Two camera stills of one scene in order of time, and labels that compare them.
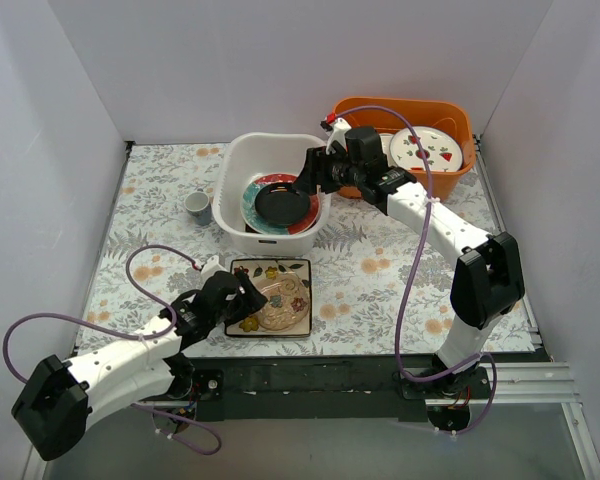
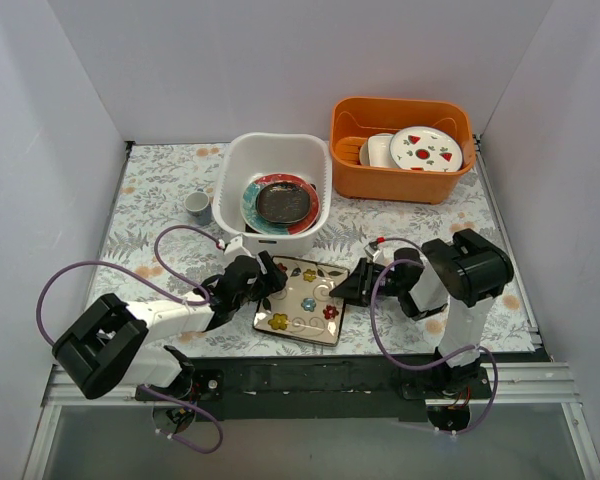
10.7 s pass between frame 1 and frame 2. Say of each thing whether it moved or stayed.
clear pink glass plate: moved
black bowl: stayed
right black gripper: moved
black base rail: stayed
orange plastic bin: stayed
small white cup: stayed
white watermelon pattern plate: stayed
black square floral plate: moved
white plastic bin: stayed
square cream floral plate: moved
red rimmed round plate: stayed
